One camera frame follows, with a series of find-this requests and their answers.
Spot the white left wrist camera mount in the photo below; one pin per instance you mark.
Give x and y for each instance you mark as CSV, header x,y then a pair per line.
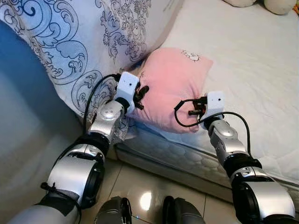
x,y
126,86

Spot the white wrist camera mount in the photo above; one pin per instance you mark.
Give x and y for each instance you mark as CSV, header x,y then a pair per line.
x,y
126,86
215,103

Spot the beige padded headboard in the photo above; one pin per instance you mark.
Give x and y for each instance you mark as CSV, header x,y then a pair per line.
x,y
168,18

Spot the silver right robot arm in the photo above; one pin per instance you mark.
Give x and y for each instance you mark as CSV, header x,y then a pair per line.
x,y
261,196

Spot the grey left robot leg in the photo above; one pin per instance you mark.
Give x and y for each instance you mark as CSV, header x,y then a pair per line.
x,y
114,212

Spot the grey right robot leg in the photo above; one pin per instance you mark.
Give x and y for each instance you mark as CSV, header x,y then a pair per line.
x,y
184,212

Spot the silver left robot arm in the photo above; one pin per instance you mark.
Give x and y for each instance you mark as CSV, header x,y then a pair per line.
x,y
74,172

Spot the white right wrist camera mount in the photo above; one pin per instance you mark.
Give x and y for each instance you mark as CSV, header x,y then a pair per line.
x,y
215,103

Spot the white quilted mattress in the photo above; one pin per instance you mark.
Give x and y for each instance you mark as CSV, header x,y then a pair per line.
x,y
252,70

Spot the grey robot leg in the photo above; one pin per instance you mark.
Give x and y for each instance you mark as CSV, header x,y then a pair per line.
x,y
184,212
114,212

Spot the cream plush toy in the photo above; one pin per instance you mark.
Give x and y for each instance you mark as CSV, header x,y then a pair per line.
x,y
275,4

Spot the pink pillow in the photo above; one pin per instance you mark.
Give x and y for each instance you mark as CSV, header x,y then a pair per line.
x,y
173,79

